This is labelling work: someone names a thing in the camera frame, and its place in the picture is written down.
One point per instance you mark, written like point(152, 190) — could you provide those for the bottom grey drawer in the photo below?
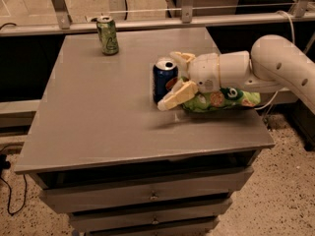
point(187, 226)

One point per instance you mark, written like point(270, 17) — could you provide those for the top grey drawer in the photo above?
point(145, 191)

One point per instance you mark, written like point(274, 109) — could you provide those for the blue pepsi can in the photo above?
point(165, 74)

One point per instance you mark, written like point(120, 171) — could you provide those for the grey drawer cabinet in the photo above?
point(97, 122)

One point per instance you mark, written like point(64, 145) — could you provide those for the green rice chip bag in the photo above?
point(222, 99)

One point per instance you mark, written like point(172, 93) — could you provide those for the metal railing frame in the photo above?
point(29, 17)

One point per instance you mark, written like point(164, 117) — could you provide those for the grey drawer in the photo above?
point(151, 214)
point(145, 191)
point(187, 226)

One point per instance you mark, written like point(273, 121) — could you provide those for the middle grey drawer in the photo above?
point(151, 214)

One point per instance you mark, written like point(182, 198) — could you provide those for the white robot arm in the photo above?
point(273, 63)

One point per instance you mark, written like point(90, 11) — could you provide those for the green soda can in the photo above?
point(106, 30)

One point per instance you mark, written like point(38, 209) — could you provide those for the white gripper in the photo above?
point(204, 71)

